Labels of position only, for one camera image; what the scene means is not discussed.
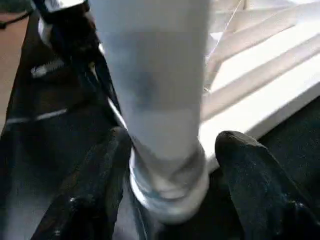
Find black work mat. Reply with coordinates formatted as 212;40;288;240
0;10;320;240

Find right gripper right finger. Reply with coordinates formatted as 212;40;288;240
215;130;320;240

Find white plastic table top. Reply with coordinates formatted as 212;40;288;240
98;0;320;225

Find white plastic table leg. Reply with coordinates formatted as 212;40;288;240
89;0;212;201

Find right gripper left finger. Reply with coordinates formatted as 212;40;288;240
30;126;134;240

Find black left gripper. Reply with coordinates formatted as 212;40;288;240
42;2;123;126

